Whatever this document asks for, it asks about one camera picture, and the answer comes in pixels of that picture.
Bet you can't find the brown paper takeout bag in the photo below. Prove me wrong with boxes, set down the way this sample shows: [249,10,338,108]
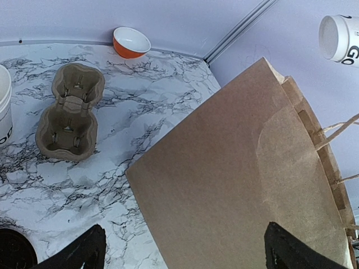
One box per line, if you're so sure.
[126,58,355,268]

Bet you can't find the orange white bowl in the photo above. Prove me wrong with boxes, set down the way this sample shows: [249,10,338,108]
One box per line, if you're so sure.
[113,27,151,59]

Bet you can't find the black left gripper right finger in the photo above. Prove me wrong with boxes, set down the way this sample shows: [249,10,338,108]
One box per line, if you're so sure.
[264,222,344,269]

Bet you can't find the right rear aluminium post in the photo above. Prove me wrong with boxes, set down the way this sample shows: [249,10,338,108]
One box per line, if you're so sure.
[203,0,278,65]

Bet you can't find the brown cardboard cup carrier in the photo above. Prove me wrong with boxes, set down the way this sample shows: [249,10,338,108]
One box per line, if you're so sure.
[35,63,105,161]

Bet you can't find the white paper cups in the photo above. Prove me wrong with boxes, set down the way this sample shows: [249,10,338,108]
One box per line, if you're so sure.
[0,65,13,147]

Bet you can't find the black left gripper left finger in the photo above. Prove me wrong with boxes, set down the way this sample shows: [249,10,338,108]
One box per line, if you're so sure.
[32,224,107,269]

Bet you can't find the black plastic cup lid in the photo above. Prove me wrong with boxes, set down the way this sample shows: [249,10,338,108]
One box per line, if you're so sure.
[0,228,38,269]

